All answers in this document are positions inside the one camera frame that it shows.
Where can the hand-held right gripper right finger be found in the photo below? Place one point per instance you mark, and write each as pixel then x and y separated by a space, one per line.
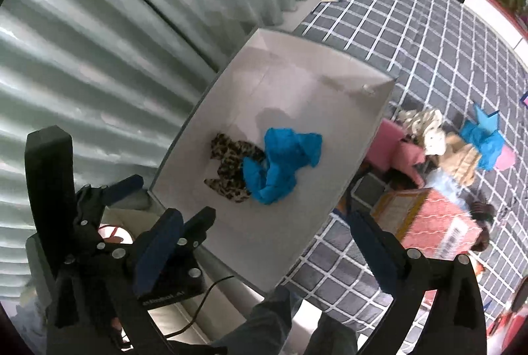
pixel 365 243

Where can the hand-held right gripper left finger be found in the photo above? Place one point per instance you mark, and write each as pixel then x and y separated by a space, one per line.
pixel 159 252

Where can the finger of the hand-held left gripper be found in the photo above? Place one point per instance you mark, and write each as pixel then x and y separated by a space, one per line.
pixel 123 188
pixel 198 225

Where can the leopard print cloth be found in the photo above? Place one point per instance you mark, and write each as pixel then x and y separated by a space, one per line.
pixel 231 169

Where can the pink garment with black trim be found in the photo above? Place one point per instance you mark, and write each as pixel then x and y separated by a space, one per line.
pixel 398 157

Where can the brown hair band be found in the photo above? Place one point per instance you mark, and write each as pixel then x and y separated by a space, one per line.
pixel 443 183

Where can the blue cloth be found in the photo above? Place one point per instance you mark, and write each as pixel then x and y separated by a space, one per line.
pixel 280 161
pixel 480 144

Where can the beige fuzzy cloth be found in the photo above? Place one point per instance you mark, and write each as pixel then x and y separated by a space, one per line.
pixel 462 161

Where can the cream dotted cloth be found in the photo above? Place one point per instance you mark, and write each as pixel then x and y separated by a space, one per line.
pixel 429 128

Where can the white storage box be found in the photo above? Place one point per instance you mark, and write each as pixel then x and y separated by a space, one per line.
pixel 288 91

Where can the orange cardboard box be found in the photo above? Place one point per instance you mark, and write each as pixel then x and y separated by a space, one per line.
pixel 429 223

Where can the person's jeans leg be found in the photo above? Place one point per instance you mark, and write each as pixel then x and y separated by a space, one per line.
pixel 336 334
pixel 264 322

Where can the pale green curtain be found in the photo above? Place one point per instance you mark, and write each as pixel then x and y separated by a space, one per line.
pixel 103 70

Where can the pink paper star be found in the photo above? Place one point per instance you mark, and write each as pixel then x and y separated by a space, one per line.
pixel 506 159

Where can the red and white toy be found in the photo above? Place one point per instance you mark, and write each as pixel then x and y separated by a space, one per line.
pixel 511 322

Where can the blue paper star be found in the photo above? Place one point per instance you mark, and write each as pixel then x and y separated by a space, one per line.
pixel 486 117

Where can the grey checked blanket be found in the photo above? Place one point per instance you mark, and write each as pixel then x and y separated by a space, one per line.
pixel 433 49

